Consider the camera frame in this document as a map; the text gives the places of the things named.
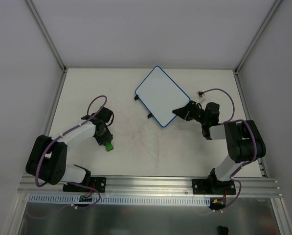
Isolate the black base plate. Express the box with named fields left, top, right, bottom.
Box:
left=63, top=176, right=107, bottom=193
left=192, top=179, right=236, bottom=195

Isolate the green whiteboard eraser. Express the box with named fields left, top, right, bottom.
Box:
left=104, top=141, right=114, bottom=152

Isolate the aluminium frame post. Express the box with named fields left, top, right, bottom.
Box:
left=234, top=0, right=283, bottom=74
left=24, top=0, right=66, bottom=72

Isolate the white slotted cable duct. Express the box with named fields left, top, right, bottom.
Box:
left=28, top=194, right=211, bottom=207

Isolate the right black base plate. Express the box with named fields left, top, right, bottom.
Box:
left=192, top=179, right=236, bottom=195

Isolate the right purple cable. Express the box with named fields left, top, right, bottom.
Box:
left=194, top=87, right=259, bottom=216

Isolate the black object on floor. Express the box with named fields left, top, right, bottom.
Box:
left=218, top=226, right=229, bottom=235

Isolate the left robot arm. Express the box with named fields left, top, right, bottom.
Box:
left=25, top=107, right=114, bottom=193

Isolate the left aluminium frame post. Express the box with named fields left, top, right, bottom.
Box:
left=24, top=0, right=66, bottom=72

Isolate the aluminium mounting rail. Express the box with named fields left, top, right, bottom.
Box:
left=17, top=174, right=283, bottom=198

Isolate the right aluminium frame post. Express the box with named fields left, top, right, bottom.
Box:
left=234, top=0, right=283, bottom=74

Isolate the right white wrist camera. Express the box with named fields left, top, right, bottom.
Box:
left=196, top=91, right=206, bottom=104

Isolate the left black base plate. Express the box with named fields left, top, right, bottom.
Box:
left=63, top=176, right=107, bottom=193

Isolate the blue framed whiteboard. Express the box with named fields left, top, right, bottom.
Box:
left=135, top=66, right=191, bottom=128

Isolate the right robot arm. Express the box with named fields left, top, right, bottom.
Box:
left=172, top=101, right=266, bottom=195

